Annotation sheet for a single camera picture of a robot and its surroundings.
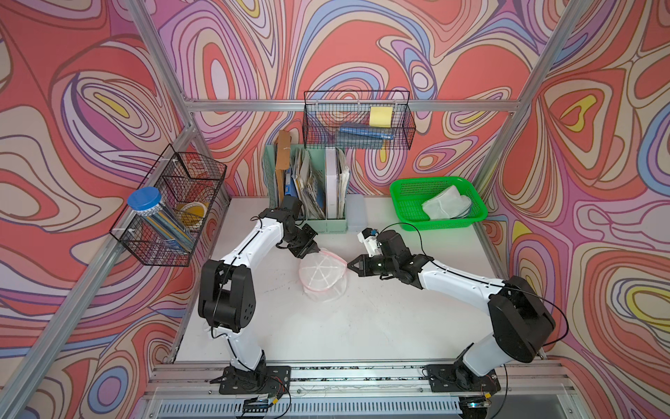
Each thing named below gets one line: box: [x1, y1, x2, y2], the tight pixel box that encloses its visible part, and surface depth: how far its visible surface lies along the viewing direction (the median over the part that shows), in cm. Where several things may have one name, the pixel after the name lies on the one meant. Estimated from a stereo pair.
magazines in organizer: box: [290, 147, 326, 220], surface depth 100 cm
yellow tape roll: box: [179, 201, 207, 229], surface depth 80 cm
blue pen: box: [339, 127, 396, 140], surface depth 90 cm
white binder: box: [325, 146, 339, 220], surface depth 100 cm
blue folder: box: [284, 167, 299, 199], surface depth 96 cm
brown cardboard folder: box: [275, 130, 291, 204], surface depth 87 cm
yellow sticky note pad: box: [369, 106, 394, 128], surface depth 91 cm
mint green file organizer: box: [264, 144, 350, 234], surface depth 100 cm
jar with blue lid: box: [127, 185, 196, 253], surface depth 63 cm
